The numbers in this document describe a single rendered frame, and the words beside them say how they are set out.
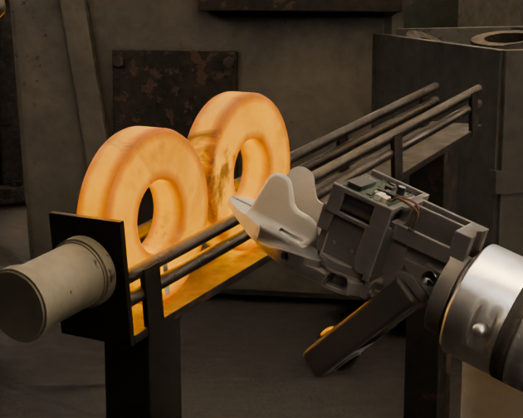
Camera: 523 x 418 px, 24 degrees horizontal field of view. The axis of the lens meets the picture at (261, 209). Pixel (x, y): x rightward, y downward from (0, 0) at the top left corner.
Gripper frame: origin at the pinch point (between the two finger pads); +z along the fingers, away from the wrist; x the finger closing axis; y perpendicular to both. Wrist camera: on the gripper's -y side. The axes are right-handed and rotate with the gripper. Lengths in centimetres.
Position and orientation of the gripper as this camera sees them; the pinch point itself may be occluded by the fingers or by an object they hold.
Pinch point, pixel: (241, 213)
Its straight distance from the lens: 100.4
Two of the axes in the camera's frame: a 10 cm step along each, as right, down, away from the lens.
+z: -8.2, -4.0, 4.1
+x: -5.1, 1.7, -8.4
